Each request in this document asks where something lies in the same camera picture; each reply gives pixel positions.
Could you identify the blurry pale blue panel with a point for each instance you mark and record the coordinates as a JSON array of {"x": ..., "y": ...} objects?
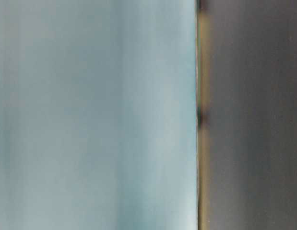
[{"x": 97, "y": 115}]

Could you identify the blurry dark grey panel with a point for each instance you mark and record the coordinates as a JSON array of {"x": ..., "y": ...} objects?
[{"x": 247, "y": 114}]

